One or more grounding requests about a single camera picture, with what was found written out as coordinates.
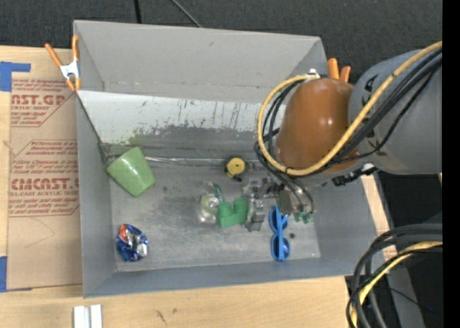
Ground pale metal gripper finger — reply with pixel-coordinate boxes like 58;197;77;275
247;176;269;199
244;199;267;233

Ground green toy building block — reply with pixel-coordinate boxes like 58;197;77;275
216;197;250;229

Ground blue sunglasses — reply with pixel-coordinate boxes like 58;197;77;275
269;205;290;263

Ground yellow round tape measure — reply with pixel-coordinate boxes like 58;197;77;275
224;156;247;181

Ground grey metal bin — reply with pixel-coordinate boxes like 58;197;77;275
73;19;379;299

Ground light green cup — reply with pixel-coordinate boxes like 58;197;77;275
106;146;157;198

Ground blue crumpled foil packet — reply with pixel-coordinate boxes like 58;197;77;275
115;223;150;263

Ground brown cardboard board red print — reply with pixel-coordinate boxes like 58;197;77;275
0;45;84;292

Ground black cylinder on white bracket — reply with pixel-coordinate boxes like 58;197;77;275
331;163;378;188

